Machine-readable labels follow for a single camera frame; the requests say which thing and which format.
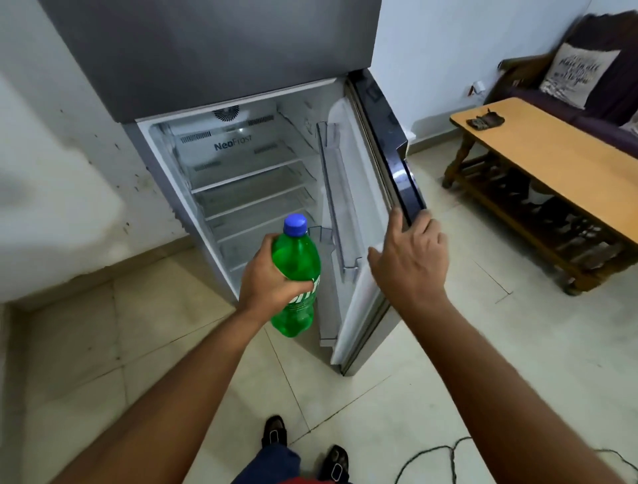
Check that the person's right hand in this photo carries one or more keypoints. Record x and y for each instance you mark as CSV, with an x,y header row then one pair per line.
x,y
413,264

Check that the person's left hand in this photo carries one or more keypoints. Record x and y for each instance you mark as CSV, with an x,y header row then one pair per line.
x,y
261,284

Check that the person's right little finger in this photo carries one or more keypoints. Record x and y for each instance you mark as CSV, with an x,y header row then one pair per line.
x,y
444,252

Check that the person's right thumb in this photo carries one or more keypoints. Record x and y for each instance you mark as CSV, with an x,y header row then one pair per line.
x,y
379,259

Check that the person's left thumb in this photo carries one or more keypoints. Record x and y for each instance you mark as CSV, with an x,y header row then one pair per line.
x,y
301,288

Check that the person's right middle finger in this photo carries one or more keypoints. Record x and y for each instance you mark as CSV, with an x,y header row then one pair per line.
x,y
421,222

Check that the green plastic soda bottle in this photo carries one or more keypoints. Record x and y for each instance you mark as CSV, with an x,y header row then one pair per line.
x,y
295,259

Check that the refrigerator door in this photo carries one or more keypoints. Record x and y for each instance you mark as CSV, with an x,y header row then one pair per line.
x,y
369,164

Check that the person's right forearm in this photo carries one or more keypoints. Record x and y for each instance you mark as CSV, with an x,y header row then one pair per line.
x,y
498,399

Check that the person's left forearm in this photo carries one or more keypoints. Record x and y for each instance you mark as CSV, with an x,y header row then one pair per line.
x,y
169,404

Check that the small clear door bin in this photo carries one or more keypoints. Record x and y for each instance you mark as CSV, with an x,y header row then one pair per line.
x,y
323,237

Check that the long clear door bin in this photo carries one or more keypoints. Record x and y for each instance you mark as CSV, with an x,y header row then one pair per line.
x,y
339,199

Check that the glass refrigerator shelf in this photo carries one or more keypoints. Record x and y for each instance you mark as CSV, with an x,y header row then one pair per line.
x,y
254,172
259,202
249,227

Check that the white object under table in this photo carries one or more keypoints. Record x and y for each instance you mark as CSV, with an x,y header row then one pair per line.
x,y
541,193

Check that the dark crumpled cloth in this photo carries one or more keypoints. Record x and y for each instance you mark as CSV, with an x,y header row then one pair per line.
x,y
486,121

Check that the row of dark shoes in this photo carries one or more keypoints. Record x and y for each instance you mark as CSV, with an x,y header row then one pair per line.
x,y
563,224

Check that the person's left black shoe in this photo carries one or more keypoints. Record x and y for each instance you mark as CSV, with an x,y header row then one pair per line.
x,y
274,431

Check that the person's black shoe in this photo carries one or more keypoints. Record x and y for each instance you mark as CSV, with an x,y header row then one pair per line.
x,y
274,431
334,463

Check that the wooden coffee table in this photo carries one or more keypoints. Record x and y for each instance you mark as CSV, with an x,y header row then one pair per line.
x,y
553,154

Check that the person's right black shoe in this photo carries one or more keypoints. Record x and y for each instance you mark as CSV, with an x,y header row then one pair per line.
x,y
334,463

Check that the person's blue trouser leg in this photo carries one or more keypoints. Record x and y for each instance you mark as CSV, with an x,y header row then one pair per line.
x,y
269,466

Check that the white printed cushion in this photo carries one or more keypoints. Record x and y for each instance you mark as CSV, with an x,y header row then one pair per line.
x,y
578,75

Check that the dark purple sofa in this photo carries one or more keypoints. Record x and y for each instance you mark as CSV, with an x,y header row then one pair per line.
x,y
598,84

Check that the plain light cushion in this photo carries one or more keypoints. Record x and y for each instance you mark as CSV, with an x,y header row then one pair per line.
x,y
630,123

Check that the grey refrigerator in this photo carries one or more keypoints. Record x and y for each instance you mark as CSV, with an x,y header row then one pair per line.
x,y
209,60

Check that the white wall socket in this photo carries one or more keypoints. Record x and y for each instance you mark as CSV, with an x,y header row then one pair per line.
x,y
478,88

